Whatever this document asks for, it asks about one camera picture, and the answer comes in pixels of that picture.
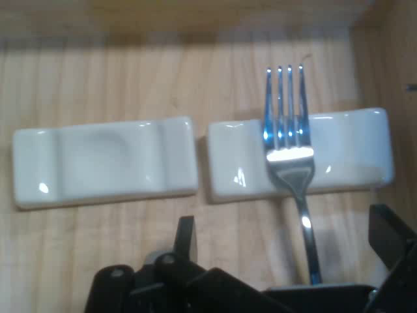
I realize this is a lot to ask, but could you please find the silver metal fork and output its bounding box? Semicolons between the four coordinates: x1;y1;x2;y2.
262;64;323;284

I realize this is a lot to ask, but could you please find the white ceramic cutlery rest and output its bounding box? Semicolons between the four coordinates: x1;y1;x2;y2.
12;116;198;209
205;107;395;205

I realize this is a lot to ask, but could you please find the light wooden drawer black handle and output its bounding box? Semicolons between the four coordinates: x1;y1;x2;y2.
0;0;417;313

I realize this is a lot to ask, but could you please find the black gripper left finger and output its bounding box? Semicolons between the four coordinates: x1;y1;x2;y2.
86;215;271;313

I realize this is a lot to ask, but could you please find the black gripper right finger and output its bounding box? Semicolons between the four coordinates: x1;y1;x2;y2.
364;203;417;313

